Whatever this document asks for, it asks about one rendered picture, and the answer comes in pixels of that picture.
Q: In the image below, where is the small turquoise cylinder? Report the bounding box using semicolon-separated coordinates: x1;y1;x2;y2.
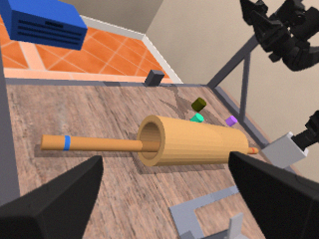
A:
190;114;203;122

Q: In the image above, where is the tan paper roll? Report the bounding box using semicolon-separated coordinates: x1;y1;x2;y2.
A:
137;115;248;166

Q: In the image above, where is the tan wooden bar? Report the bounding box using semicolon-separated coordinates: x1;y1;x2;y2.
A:
40;134;160;152

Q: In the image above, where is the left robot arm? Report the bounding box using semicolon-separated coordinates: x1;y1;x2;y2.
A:
268;0;319;151

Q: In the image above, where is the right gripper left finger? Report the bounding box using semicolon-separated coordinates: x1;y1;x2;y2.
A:
0;155;104;239

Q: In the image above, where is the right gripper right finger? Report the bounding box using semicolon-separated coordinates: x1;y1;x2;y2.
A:
228;151;319;239

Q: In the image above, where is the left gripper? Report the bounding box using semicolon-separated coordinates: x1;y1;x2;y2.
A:
239;0;291;53

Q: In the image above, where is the small purple cylinder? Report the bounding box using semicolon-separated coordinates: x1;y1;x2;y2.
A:
226;116;237;126

